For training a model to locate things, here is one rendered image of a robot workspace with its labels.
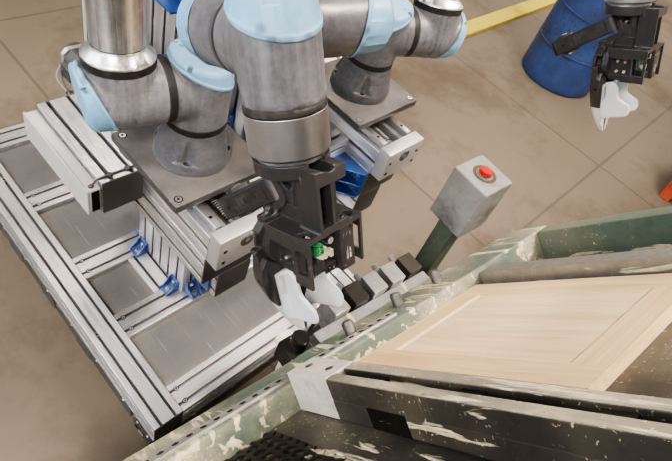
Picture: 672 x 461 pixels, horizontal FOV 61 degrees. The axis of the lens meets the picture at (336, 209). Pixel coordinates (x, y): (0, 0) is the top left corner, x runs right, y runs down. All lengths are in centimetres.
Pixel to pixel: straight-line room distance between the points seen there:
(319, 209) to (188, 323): 142
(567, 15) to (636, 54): 298
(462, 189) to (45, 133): 100
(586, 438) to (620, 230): 86
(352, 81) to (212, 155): 44
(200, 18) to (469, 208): 112
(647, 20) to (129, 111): 82
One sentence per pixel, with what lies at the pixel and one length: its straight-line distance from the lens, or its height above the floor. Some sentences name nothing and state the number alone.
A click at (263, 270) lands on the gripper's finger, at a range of 56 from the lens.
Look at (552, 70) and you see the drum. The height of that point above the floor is 14.
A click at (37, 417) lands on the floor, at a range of 201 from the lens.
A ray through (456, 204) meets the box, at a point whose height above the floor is 84.
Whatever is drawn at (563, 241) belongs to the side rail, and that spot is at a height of 95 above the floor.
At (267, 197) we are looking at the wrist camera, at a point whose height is 145.
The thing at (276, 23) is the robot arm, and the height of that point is 162.
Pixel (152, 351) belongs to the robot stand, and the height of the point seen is 21.
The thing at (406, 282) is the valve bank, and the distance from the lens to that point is 147.
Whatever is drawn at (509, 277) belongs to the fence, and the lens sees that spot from 131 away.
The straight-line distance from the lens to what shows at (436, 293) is 127.
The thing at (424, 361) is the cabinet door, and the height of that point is 103.
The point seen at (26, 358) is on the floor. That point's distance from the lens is 210.
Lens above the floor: 185
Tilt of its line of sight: 46 degrees down
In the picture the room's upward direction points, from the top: 22 degrees clockwise
